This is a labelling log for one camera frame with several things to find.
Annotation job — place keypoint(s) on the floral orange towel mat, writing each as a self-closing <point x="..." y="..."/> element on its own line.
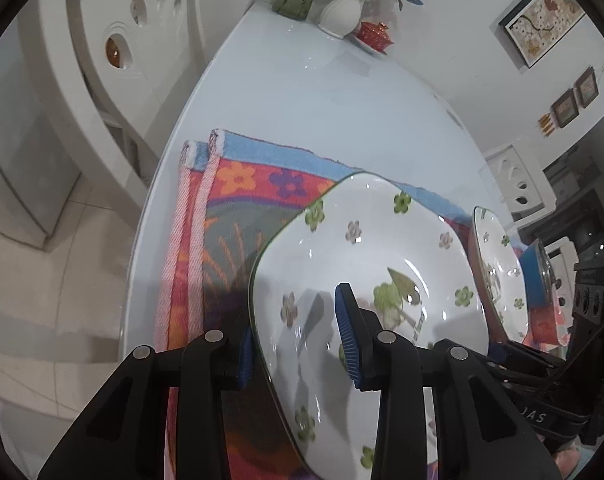
<point x="234" y="195"/>

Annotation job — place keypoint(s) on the framed heart tree picture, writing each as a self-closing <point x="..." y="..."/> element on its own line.
<point x="535" y="26"/>

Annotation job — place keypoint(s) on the red lidded teacup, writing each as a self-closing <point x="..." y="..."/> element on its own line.
<point x="374" y="36"/>

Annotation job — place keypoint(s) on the blue steel-lined bowl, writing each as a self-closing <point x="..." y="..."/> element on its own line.
<point x="538" y="275"/>

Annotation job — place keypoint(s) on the white flower vase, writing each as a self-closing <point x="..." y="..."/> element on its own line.
<point x="340" y="17"/>

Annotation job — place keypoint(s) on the white chair right side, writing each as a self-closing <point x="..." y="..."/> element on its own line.
<point x="524" y="187"/>

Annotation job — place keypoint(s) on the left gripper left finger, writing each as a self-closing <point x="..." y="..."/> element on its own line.
<point x="212" y="365"/>

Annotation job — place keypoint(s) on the white chair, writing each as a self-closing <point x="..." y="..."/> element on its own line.
<point x="130" y="62"/>
<point x="524" y="187"/>

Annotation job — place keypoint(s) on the white chair near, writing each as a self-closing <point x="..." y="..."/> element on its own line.
<point x="130" y="62"/>

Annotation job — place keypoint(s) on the square forest plate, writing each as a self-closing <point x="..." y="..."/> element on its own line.
<point x="403" y="262"/>
<point x="498" y="277"/>

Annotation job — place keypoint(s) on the small framed picture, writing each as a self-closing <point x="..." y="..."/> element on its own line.
<point x="587" y="87"/>
<point x="565" y="109"/>

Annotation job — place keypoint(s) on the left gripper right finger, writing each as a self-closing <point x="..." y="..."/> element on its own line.
<point x="380" y="360"/>

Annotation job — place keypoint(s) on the pink steel-lined bowl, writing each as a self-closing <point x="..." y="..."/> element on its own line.
<point x="546" y="328"/>

